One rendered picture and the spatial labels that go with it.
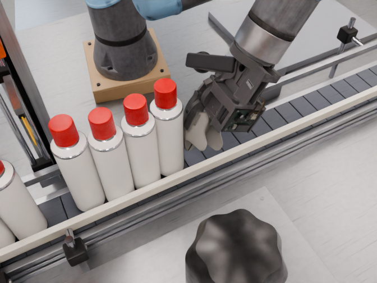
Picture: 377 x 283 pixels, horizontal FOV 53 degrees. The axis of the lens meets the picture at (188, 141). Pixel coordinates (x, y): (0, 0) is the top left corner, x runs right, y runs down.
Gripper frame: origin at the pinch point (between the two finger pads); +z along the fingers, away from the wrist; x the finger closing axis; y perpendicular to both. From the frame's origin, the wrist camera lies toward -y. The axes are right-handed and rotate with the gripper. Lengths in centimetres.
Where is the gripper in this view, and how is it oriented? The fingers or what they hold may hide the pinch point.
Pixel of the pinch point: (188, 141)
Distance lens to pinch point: 67.8
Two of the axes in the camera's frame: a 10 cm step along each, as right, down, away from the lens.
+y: 4.7, 6.9, -5.6
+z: -4.4, 7.3, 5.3
